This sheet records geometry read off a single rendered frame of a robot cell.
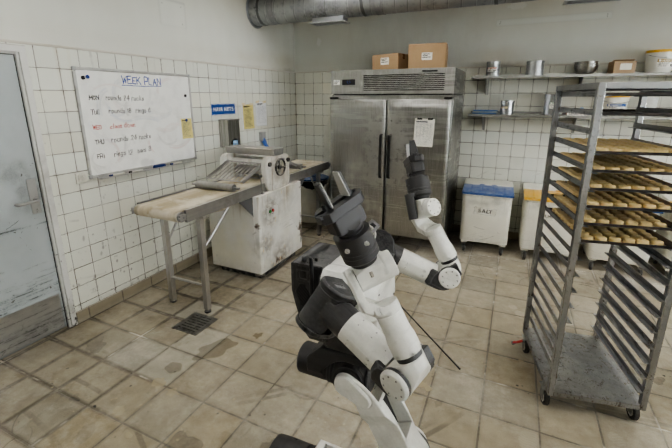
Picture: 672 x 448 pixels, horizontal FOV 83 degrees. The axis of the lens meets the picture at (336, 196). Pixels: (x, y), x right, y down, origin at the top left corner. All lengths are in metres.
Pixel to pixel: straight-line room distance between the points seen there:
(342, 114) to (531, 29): 2.30
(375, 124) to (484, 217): 1.62
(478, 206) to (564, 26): 2.14
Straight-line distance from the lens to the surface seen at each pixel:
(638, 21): 5.24
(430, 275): 1.47
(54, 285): 3.65
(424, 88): 4.31
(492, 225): 4.65
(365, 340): 1.03
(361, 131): 4.48
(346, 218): 0.83
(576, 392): 2.76
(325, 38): 5.72
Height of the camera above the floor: 1.75
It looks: 15 degrees down
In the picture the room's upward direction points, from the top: straight up
